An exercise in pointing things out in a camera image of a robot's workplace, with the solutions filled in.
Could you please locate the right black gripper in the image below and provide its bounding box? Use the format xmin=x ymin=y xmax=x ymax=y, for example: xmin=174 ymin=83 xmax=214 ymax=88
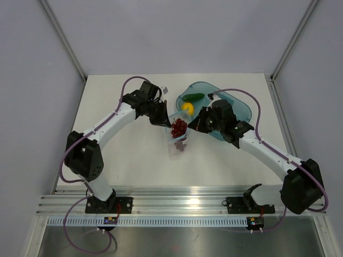
xmin=189 ymin=107 xmax=225 ymax=133

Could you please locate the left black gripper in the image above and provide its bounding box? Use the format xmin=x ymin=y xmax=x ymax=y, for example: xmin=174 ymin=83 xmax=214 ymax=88
xmin=145 ymin=100 xmax=171 ymax=127

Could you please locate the red grape bunch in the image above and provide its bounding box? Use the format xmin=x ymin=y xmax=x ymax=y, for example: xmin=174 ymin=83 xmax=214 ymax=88
xmin=171 ymin=118 xmax=187 ymax=139

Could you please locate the yellow lemon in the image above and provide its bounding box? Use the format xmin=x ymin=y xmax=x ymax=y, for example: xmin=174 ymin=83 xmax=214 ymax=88
xmin=181 ymin=102 xmax=195 ymax=116

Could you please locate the green cucumber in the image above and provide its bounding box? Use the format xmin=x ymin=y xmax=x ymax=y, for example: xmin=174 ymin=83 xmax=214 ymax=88
xmin=182 ymin=93 xmax=205 ymax=102

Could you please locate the clear zip top bag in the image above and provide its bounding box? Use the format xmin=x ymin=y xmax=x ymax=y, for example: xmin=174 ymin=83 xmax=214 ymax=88
xmin=165 ymin=110 xmax=191 ymax=160

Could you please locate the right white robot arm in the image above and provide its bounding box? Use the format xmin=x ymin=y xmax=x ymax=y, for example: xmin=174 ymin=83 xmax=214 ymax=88
xmin=188 ymin=100 xmax=327 ymax=214

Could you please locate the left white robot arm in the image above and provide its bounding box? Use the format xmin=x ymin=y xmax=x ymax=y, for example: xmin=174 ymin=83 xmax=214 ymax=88
xmin=61 ymin=80 xmax=171 ymax=213

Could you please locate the teal plastic tray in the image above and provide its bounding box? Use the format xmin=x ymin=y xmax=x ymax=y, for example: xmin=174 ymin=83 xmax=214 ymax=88
xmin=175 ymin=81 xmax=253 ymax=142

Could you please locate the right small circuit board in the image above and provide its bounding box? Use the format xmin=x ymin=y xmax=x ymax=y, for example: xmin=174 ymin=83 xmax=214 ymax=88
xmin=247 ymin=216 xmax=265 ymax=230

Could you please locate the small circuit board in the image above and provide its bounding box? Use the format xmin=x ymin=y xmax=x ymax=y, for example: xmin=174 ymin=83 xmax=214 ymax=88
xmin=247 ymin=216 xmax=265 ymax=230
xmin=103 ymin=217 xmax=118 ymax=224

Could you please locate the left small circuit board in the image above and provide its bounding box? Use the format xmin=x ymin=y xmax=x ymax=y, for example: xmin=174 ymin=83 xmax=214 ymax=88
xmin=103 ymin=217 xmax=118 ymax=224

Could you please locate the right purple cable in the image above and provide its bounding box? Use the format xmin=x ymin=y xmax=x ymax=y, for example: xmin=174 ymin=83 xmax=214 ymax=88
xmin=211 ymin=88 xmax=330 ymax=233

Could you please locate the purple cable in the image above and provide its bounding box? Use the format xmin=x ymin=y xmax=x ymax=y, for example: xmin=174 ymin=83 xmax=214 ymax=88
xmin=58 ymin=76 xmax=148 ymax=253
xmin=211 ymin=88 xmax=330 ymax=233

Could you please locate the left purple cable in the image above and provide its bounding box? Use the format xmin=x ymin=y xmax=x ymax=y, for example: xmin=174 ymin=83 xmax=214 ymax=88
xmin=58 ymin=76 xmax=148 ymax=253

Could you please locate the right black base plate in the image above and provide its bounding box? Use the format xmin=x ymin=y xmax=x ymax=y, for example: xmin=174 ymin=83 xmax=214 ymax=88
xmin=222 ymin=196 xmax=275 ymax=215

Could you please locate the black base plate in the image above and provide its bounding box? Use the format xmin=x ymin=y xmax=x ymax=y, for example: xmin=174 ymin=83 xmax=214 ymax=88
xmin=222 ymin=196 xmax=275 ymax=215
xmin=85 ymin=196 xmax=133 ymax=214

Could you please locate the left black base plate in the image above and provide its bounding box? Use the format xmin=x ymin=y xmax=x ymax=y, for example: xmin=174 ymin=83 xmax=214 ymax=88
xmin=85 ymin=196 xmax=133 ymax=214

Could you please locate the aluminium mounting rail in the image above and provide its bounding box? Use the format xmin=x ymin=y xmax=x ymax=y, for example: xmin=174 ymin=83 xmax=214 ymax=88
xmin=36 ymin=186 xmax=326 ymax=217

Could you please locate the left aluminium frame post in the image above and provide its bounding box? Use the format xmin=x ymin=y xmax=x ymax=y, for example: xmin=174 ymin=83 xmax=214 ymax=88
xmin=38 ymin=0 xmax=87 ymax=85

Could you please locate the aluminium frame post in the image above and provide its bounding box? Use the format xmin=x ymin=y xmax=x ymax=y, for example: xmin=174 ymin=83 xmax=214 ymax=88
xmin=38 ymin=0 xmax=87 ymax=85
xmin=270 ymin=0 xmax=321 ymax=83

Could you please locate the white slotted cable duct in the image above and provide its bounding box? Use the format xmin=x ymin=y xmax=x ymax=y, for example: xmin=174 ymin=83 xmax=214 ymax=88
xmin=47 ymin=216 xmax=247 ymax=228

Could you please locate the right aluminium frame post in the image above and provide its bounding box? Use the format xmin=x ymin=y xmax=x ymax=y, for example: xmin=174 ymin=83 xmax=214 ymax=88
xmin=270 ymin=0 xmax=321 ymax=83

